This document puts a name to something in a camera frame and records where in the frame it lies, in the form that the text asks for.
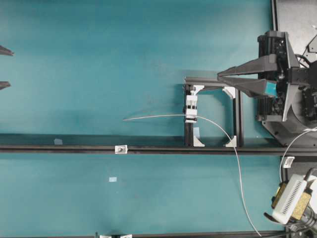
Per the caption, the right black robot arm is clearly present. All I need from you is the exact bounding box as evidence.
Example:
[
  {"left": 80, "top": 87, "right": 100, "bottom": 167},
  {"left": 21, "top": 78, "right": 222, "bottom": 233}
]
[{"left": 217, "top": 31, "right": 317, "bottom": 122}]

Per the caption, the grey tape piece on rail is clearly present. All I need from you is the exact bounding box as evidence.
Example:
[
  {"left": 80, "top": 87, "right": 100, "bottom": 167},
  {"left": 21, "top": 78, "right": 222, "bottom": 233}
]
[{"left": 54, "top": 138, "right": 63, "bottom": 145}]

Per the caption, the black square aluminium frame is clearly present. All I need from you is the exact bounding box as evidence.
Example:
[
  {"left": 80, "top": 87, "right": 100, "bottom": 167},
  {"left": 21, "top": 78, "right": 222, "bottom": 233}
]
[{"left": 183, "top": 76, "right": 244, "bottom": 147}]

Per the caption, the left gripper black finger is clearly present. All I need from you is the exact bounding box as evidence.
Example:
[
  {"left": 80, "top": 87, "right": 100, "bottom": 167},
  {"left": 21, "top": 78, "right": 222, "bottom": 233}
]
[
  {"left": 0, "top": 81, "right": 11, "bottom": 90},
  {"left": 0, "top": 46, "right": 14, "bottom": 56}
]

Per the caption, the white clamp block on frame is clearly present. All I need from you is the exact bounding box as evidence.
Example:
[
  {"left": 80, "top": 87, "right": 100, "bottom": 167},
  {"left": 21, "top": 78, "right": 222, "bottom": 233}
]
[{"left": 185, "top": 95, "right": 198, "bottom": 123}]

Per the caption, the white cable clip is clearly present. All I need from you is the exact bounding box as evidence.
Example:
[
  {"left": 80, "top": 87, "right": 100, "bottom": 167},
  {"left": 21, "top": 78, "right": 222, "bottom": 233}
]
[{"left": 283, "top": 156, "right": 295, "bottom": 169}]

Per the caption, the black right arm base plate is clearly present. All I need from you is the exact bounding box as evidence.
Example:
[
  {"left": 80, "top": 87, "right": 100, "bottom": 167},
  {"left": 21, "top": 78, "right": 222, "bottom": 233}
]
[{"left": 262, "top": 119, "right": 317, "bottom": 148}]

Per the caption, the thin white wire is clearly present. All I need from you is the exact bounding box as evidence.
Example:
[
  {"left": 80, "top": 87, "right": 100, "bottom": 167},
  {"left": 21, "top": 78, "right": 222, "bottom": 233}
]
[{"left": 123, "top": 114, "right": 263, "bottom": 237}]

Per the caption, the bottom edge black rail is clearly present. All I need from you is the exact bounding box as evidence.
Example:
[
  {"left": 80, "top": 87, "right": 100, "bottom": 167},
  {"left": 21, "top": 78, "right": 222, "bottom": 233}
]
[{"left": 95, "top": 231, "right": 317, "bottom": 238}]

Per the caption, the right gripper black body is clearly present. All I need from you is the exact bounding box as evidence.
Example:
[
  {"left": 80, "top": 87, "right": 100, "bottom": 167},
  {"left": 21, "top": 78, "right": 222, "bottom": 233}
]
[{"left": 257, "top": 31, "right": 300, "bottom": 122}]

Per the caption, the small light tape patch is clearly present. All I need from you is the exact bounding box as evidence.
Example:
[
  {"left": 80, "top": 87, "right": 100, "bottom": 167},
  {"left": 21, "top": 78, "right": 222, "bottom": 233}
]
[{"left": 108, "top": 177, "right": 117, "bottom": 182}]

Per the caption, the white bracket with hole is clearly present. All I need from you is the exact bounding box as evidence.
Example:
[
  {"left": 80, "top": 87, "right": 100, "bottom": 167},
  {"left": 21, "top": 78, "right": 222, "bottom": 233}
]
[{"left": 114, "top": 145, "right": 128, "bottom": 154}]

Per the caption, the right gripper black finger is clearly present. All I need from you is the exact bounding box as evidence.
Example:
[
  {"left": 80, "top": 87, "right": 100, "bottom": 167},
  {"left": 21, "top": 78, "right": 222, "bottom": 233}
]
[
  {"left": 217, "top": 76, "right": 268, "bottom": 97},
  {"left": 218, "top": 54, "right": 278, "bottom": 75}
]

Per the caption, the white perforated power box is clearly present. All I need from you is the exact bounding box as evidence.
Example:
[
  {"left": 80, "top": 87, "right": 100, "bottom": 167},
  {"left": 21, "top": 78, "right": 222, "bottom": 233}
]
[{"left": 271, "top": 174, "right": 317, "bottom": 225}]

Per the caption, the long black aluminium rail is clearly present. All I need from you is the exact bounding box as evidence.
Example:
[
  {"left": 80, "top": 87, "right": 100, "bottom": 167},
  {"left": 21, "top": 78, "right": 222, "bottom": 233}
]
[{"left": 0, "top": 144, "right": 317, "bottom": 156}]

